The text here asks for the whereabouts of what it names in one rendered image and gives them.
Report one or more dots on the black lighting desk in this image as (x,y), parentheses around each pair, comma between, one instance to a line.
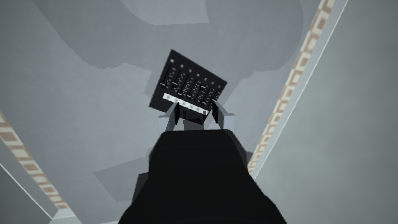
(186,82)

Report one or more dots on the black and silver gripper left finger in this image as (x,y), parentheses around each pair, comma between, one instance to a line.
(168,121)

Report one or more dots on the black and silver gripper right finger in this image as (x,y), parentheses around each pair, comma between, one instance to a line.
(224,119)

